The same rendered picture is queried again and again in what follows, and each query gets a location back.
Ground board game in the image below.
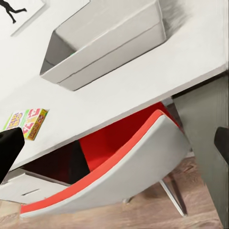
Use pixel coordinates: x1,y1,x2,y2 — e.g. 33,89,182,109
2,108,47,140

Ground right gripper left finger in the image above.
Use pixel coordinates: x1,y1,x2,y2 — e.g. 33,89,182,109
0,127,25,184

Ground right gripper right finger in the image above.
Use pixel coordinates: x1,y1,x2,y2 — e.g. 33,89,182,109
214,126,229,165

